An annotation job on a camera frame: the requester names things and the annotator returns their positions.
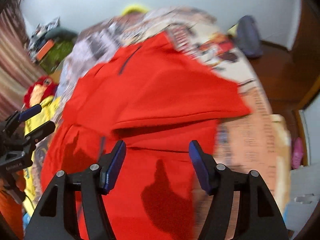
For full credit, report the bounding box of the red garment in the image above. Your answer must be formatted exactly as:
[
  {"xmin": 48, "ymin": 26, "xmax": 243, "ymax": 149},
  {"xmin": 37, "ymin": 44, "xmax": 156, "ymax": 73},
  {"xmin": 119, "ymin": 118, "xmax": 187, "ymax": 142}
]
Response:
[{"xmin": 41, "ymin": 33, "xmax": 251, "ymax": 239}]

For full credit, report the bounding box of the yellow blanket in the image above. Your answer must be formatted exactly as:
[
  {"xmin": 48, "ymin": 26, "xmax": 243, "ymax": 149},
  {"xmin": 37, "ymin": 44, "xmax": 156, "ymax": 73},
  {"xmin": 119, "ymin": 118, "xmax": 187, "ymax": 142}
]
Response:
[{"xmin": 23, "ymin": 95, "xmax": 62, "ymax": 217}]

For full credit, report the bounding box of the red plush toy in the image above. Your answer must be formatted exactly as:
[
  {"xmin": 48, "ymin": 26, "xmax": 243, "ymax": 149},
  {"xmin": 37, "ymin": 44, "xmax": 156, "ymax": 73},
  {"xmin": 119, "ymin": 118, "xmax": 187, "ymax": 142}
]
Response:
[{"xmin": 23, "ymin": 76, "xmax": 58, "ymax": 108}]

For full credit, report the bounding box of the striped brown curtain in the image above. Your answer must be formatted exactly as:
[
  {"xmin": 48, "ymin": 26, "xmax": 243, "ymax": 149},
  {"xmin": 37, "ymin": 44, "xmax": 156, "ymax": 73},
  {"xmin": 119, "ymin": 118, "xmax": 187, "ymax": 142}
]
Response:
[{"xmin": 1, "ymin": 0, "xmax": 45, "ymax": 120}]

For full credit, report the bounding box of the pink slipper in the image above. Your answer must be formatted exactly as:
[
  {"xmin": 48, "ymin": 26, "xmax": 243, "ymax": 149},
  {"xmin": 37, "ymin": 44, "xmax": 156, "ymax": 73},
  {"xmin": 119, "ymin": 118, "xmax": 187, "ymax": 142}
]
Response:
[{"xmin": 291, "ymin": 137, "xmax": 304, "ymax": 169}]

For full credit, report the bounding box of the newspaper print bed sheet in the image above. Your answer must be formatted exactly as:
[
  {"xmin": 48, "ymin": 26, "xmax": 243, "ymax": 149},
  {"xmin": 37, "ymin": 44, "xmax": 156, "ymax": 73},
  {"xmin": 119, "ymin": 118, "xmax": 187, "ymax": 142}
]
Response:
[{"xmin": 53, "ymin": 6, "xmax": 292, "ymax": 239}]

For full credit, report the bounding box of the green plush pile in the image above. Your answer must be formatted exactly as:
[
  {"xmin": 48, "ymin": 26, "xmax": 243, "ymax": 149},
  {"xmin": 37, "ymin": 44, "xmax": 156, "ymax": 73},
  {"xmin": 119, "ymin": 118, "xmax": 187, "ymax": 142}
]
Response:
[{"xmin": 40, "ymin": 40, "xmax": 74, "ymax": 74}]

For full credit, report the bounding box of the brown wooden door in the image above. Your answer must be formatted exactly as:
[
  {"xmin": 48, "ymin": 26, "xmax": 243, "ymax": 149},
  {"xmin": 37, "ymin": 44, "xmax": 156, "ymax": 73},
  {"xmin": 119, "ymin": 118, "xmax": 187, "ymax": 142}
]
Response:
[{"xmin": 246, "ymin": 0, "xmax": 320, "ymax": 140}]

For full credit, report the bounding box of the dark blue bag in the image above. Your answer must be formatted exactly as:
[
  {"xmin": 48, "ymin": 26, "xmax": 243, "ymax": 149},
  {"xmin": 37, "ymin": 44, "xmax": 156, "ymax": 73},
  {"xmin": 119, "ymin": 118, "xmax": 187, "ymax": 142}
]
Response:
[{"xmin": 236, "ymin": 15, "xmax": 263, "ymax": 58}]

